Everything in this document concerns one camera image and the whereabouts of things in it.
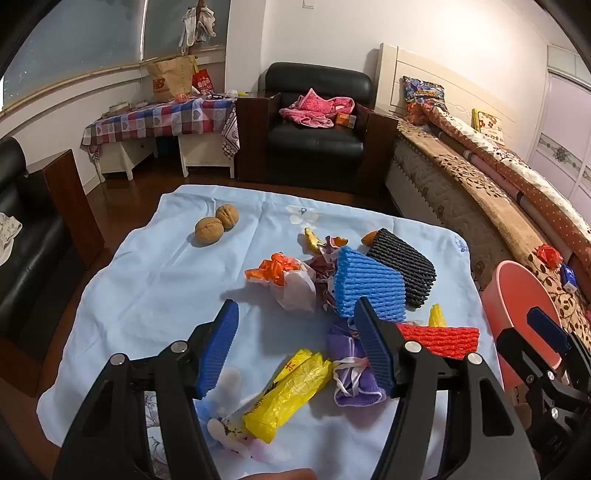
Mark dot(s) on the lilac wardrobe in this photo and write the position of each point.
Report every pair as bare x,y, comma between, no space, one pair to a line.
563,115

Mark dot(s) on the person's left hand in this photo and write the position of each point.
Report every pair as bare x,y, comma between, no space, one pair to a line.
281,475

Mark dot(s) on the orange and white plastic bag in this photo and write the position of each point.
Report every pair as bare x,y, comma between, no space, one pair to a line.
295,286

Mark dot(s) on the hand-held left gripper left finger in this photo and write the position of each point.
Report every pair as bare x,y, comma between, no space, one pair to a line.
217,350

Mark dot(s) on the black leather sofa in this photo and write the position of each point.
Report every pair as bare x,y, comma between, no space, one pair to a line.
27,286

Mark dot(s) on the purple cloth pouch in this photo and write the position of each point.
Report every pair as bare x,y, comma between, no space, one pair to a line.
344,344

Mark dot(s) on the red foam fruit net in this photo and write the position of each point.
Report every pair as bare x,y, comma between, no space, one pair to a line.
443,339

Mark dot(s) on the yellow plastic bag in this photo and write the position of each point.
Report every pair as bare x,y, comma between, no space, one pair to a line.
286,397

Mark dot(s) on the cream bed headboard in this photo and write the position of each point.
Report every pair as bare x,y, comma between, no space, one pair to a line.
452,69

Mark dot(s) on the blue foam fruit net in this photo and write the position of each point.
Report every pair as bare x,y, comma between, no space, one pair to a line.
364,281

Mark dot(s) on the small orange object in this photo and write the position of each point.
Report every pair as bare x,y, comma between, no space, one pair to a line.
181,97

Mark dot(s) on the blue tissue pack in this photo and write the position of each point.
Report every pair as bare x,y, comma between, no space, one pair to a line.
570,277

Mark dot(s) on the pink plastic bucket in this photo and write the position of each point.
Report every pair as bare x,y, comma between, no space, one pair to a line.
512,300

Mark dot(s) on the black foam fruit net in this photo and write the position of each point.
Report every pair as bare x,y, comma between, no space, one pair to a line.
406,263

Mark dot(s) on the red snack packet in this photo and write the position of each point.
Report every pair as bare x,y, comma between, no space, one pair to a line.
549,256

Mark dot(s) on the light blue tablecloth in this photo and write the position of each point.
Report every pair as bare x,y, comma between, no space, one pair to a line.
161,286

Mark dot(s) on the black leather armchair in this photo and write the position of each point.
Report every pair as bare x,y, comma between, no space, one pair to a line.
314,138

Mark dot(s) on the yellow floral pillow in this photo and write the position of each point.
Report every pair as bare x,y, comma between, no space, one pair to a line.
489,124

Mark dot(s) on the quilted mattress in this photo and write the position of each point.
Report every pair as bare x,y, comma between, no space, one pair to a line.
429,184

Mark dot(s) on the red shopping bag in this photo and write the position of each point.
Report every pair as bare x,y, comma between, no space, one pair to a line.
203,84

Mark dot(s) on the colourful printed pillow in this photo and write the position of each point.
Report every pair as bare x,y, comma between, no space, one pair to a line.
422,97

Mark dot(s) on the small orange box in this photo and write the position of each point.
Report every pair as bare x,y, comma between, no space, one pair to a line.
345,120

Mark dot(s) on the white clothes on rack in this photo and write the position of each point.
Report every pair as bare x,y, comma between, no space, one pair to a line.
196,23

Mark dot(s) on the large orange peel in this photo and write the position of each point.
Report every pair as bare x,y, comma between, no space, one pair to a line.
369,238

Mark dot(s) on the pink dotted clothes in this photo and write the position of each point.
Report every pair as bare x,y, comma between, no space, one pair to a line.
314,108

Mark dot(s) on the printed snack wrapper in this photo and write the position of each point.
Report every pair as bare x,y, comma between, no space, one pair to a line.
323,267

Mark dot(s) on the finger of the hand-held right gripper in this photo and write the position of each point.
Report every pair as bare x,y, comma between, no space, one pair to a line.
581,362
547,330

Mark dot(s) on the brown paper bag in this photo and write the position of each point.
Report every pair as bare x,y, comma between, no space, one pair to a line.
168,78

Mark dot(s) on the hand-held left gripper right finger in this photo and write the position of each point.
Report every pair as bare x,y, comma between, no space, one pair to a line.
376,350

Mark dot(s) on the brown dotted quilt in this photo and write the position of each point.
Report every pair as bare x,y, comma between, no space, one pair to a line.
531,184

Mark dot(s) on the checkered tablecloth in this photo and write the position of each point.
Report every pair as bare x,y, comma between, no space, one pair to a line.
152,117

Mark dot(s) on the large curved window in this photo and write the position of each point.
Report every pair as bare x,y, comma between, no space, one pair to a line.
69,41

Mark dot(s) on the white cloth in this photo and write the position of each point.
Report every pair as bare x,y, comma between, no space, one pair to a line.
8,235

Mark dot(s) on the walnut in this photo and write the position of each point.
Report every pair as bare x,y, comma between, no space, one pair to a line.
208,230
227,216

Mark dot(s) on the bed with brown blanket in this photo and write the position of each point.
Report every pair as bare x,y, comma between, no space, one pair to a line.
485,194

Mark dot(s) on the shiny foil candy wrapper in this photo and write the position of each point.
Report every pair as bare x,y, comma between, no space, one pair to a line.
313,240

